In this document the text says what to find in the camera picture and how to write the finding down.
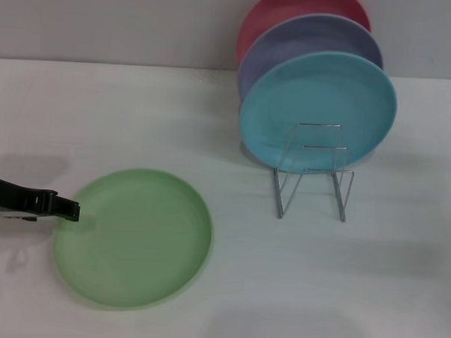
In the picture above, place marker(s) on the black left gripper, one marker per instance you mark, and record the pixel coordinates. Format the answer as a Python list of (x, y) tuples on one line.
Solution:
[(11, 199)]

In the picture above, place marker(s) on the blue round plate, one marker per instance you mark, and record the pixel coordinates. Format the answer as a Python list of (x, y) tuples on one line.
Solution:
[(307, 94)]

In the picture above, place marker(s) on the red round plate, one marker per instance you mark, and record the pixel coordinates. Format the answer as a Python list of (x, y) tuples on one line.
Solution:
[(262, 13)]

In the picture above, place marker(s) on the purple round plate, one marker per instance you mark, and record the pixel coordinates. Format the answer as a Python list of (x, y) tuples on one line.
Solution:
[(291, 37)]

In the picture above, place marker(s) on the green round plate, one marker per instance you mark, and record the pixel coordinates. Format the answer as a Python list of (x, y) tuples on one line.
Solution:
[(139, 247)]

